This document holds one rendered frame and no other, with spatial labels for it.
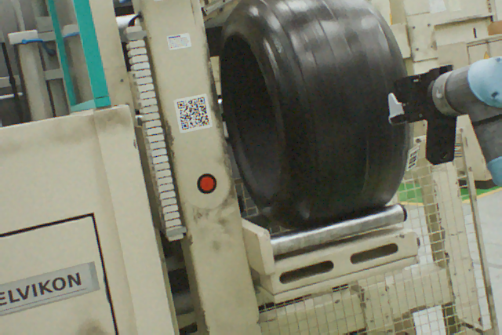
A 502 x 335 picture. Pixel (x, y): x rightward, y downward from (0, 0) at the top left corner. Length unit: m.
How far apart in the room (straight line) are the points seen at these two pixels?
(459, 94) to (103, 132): 0.56
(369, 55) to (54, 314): 0.89
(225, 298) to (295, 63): 0.56
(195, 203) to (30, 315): 0.76
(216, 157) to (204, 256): 0.22
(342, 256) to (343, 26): 0.50
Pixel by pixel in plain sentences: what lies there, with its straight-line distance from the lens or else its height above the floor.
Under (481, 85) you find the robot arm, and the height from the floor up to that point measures 1.20.
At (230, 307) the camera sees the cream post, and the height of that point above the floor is 0.77.
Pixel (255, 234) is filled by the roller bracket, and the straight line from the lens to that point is 1.53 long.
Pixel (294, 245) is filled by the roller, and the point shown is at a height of 0.89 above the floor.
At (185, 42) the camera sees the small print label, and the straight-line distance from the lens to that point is 1.58.
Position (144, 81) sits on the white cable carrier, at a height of 1.31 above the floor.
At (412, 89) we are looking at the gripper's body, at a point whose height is 1.20.
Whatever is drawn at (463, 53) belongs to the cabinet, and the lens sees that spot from 6.18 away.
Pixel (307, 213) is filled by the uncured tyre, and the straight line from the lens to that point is 1.57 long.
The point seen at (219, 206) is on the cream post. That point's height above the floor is 1.00.
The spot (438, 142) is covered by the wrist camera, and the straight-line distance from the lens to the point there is 1.28.
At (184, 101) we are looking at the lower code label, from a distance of 1.57.
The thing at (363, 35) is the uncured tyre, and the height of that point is 1.32.
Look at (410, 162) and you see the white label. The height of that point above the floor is 1.02.
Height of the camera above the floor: 1.27
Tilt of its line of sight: 5 degrees down
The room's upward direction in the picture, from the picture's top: 11 degrees counter-clockwise
